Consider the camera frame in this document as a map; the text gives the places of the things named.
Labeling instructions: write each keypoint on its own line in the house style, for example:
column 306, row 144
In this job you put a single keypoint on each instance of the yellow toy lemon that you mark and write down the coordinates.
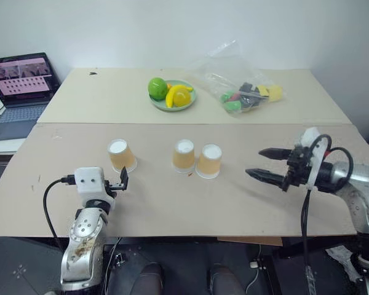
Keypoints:
column 183, row 99

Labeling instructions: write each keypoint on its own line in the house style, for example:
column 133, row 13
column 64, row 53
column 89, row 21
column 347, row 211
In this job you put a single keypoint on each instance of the yellow sponge block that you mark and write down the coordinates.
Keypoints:
column 276, row 93

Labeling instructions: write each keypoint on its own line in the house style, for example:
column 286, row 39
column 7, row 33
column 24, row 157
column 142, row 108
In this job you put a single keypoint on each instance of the orange toy fruit slice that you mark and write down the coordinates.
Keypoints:
column 189, row 88

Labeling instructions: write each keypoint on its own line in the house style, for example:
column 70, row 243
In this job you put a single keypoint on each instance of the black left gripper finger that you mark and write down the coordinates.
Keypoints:
column 125, row 179

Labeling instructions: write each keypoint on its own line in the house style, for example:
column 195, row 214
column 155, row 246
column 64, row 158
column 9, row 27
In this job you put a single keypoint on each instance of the light green plate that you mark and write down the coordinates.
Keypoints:
column 160, row 106

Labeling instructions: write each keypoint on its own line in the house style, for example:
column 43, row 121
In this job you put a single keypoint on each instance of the small black scrap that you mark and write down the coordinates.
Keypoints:
column 93, row 73

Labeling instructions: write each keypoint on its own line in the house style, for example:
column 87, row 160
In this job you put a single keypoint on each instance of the dark rounded shape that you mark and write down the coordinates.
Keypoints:
column 150, row 278
column 226, row 279

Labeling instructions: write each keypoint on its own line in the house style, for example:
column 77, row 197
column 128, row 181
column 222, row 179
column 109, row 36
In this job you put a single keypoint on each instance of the orange paper cup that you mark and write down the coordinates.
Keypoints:
column 208, row 164
column 183, row 158
column 122, row 158

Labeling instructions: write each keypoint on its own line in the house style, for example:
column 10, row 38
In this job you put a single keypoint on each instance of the clear plastic bag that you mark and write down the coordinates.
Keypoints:
column 221, row 70

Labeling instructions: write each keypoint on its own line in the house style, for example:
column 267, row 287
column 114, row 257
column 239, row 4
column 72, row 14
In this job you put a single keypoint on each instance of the yellow toy banana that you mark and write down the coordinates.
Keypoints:
column 169, row 96

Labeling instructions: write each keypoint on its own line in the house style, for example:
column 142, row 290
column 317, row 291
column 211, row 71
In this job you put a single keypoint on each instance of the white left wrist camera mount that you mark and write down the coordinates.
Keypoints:
column 89, row 181

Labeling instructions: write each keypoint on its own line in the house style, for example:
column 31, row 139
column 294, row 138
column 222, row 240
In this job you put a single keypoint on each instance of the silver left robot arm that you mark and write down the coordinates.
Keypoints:
column 84, row 236

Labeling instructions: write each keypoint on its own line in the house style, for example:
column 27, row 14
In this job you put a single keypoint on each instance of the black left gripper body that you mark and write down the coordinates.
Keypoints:
column 114, row 186

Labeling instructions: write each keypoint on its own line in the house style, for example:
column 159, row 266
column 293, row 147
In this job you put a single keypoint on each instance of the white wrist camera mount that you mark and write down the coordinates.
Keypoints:
column 310, row 135
column 89, row 181

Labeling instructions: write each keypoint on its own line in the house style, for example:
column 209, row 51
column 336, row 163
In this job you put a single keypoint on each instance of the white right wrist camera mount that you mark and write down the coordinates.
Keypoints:
column 310, row 135

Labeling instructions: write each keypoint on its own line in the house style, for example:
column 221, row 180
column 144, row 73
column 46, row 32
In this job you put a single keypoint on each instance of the grey open laptop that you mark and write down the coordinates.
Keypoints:
column 21, row 92

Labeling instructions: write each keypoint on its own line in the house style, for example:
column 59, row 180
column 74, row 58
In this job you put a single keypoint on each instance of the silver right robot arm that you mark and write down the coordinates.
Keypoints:
column 356, row 181

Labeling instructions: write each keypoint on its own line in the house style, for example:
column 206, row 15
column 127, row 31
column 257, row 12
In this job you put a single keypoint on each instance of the green toy fruit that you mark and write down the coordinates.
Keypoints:
column 233, row 106

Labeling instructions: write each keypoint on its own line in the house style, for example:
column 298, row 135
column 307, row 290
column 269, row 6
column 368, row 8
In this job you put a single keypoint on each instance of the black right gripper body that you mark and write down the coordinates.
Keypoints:
column 299, row 169

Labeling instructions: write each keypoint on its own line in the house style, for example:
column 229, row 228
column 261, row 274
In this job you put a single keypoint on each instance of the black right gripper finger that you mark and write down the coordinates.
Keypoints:
column 275, row 153
column 266, row 176

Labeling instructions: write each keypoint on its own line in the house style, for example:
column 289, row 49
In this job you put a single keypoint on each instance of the green toy apple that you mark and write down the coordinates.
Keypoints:
column 157, row 87

